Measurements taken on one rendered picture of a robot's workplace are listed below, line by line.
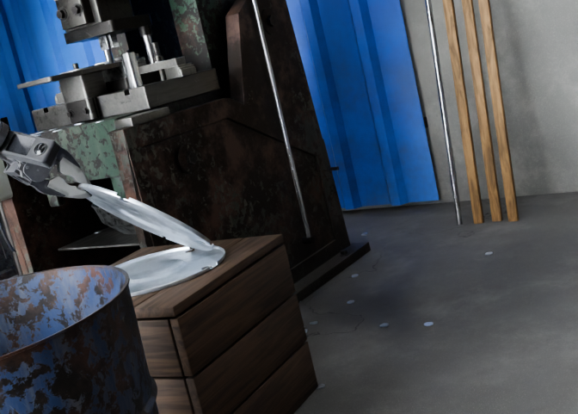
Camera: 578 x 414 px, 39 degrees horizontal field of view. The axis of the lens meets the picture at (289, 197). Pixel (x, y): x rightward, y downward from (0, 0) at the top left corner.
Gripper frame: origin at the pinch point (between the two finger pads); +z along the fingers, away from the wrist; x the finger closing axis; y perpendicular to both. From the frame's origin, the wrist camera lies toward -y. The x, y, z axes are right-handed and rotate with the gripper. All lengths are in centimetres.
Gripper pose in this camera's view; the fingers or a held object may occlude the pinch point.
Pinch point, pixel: (88, 191)
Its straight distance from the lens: 161.5
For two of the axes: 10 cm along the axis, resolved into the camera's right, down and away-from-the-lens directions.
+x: -3.8, 8.8, -2.8
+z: 7.0, 4.7, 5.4
